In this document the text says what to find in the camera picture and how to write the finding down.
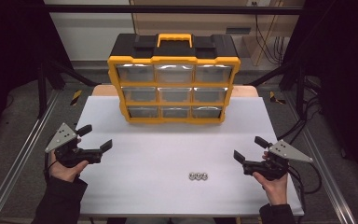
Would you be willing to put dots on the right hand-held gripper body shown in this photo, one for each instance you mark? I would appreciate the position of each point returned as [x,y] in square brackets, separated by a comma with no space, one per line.
[287,151]

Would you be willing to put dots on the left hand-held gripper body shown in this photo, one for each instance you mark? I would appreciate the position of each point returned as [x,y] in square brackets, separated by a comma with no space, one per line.
[62,140]

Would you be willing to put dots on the yellow black organizer case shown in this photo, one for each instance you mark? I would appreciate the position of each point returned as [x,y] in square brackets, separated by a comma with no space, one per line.
[121,46]

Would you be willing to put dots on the person's left hand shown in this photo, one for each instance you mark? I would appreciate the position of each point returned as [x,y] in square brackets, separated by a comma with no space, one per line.
[63,172]

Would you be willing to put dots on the person's right hand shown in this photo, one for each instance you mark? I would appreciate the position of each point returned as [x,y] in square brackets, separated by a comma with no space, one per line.
[275,189]

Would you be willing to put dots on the white table sheet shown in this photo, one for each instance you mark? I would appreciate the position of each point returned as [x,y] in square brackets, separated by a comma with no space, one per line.
[167,149]

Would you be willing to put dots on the grid of clear drawers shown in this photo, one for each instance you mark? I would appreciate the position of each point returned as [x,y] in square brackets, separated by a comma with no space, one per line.
[213,74]

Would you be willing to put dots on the black curtain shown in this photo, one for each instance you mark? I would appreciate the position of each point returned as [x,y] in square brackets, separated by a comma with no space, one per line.
[345,62]
[9,46]

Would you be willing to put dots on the aluminium floor rail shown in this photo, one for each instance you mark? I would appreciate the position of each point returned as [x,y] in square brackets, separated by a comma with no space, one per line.
[28,143]
[320,161]

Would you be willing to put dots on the black metal frame stand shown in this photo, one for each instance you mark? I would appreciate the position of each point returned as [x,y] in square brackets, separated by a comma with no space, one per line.
[42,93]
[300,93]

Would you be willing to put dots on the black horizontal frame bar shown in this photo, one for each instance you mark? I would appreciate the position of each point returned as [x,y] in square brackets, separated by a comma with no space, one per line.
[105,8]

